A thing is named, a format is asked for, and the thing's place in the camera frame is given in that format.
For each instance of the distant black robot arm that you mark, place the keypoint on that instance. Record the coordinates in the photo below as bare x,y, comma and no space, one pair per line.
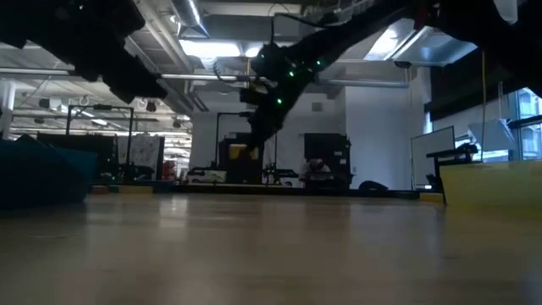
279,173

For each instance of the silver air duct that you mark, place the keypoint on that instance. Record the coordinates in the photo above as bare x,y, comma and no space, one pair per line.
188,14

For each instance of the ceiling air unit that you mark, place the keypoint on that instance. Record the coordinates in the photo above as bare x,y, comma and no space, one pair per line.
440,48

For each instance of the window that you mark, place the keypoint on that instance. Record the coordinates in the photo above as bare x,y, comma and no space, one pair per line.
529,123

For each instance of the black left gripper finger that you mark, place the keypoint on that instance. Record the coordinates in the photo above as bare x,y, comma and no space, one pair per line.
142,89

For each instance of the blue bin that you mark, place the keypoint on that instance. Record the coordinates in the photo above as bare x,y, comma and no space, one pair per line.
42,173

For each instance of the black desk equipment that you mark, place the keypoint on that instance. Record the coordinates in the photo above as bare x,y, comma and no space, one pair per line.
453,153

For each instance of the flat yellow block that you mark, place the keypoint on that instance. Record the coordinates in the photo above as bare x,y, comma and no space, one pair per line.
135,189
432,197

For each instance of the white patterned sheet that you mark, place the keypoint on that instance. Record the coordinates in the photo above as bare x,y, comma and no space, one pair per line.
144,150

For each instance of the whiteboard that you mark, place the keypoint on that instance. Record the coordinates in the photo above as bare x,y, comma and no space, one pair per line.
432,154

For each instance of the white storage box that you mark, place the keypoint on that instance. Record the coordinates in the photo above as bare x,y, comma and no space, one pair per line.
205,175

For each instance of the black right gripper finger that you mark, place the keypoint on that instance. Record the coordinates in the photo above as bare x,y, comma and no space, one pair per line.
256,136

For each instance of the pink block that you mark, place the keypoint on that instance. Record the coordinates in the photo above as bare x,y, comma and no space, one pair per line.
99,190

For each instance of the ceiling light panel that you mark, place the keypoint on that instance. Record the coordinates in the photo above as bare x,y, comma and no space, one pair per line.
209,48
252,51

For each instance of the person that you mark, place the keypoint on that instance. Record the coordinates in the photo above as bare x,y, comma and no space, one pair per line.
315,167

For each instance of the black frame rig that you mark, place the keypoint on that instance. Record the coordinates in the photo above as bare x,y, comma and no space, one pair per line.
224,114
101,107

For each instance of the flat green block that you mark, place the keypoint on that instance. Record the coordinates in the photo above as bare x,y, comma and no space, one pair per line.
406,195

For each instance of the yellow bin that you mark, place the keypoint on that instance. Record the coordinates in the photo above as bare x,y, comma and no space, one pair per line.
491,186

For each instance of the black bag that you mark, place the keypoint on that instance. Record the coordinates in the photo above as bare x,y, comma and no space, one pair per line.
372,185

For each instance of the grey ceiling pipe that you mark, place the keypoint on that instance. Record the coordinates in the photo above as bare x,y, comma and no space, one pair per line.
203,77

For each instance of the blue block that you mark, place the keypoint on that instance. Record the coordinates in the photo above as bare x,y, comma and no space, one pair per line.
163,186

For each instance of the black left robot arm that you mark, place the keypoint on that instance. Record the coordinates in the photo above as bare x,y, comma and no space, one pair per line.
51,25

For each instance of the black cabinet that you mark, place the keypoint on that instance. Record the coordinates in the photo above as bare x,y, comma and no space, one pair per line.
228,169
326,152

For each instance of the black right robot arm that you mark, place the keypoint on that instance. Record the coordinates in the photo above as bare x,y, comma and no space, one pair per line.
360,29

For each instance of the yellow block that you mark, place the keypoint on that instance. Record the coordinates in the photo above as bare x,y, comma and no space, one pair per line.
135,189
432,197
243,152

